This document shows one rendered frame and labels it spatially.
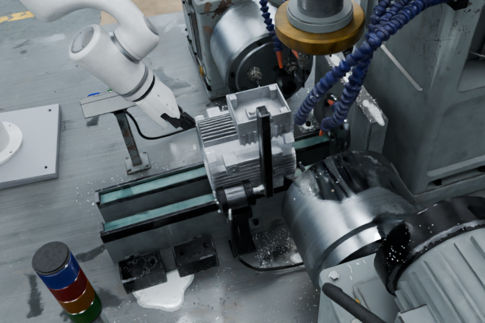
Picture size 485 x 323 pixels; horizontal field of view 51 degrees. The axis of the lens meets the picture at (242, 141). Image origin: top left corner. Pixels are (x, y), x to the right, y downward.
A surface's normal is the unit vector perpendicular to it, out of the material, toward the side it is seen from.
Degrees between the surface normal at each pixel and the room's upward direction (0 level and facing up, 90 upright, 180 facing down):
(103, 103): 52
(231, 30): 36
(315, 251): 62
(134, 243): 90
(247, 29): 21
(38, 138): 3
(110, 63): 80
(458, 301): 41
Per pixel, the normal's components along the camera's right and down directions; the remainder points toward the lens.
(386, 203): 0.15, -0.73
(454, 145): 0.29, 0.68
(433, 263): -0.68, -0.35
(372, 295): -0.07, -0.69
